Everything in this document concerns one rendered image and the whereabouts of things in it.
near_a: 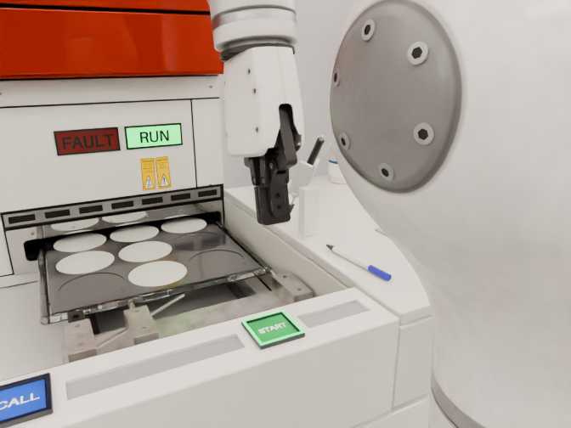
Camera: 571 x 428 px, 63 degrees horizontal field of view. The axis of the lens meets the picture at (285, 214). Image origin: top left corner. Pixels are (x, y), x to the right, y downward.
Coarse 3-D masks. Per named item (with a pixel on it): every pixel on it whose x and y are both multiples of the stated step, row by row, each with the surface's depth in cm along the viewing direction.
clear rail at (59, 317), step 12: (228, 276) 80; (240, 276) 81; (252, 276) 82; (180, 288) 76; (192, 288) 77; (204, 288) 78; (120, 300) 72; (132, 300) 73; (144, 300) 74; (84, 312) 70; (96, 312) 71
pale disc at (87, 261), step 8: (72, 256) 88; (80, 256) 88; (88, 256) 88; (96, 256) 88; (104, 256) 88; (112, 256) 88; (64, 264) 85; (72, 264) 85; (80, 264) 85; (88, 264) 85; (96, 264) 85; (104, 264) 85; (64, 272) 82; (72, 272) 82; (80, 272) 82; (88, 272) 82
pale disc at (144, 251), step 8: (128, 248) 92; (136, 248) 92; (144, 248) 92; (152, 248) 92; (160, 248) 92; (168, 248) 92; (120, 256) 88; (128, 256) 88; (136, 256) 88; (144, 256) 88; (152, 256) 88; (160, 256) 88
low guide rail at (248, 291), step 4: (240, 280) 90; (228, 284) 93; (232, 284) 91; (236, 284) 88; (240, 284) 88; (244, 284) 88; (232, 288) 91; (236, 288) 89; (240, 288) 87; (244, 288) 87; (248, 288) 87; (232, 292) 91; (236, 292) 89; (240, 292) 87; (244, 292) 86; (248, 292) 86; (252, 292) 86; (236, 296) 89; (240, 296) 87; (244, 296) 86
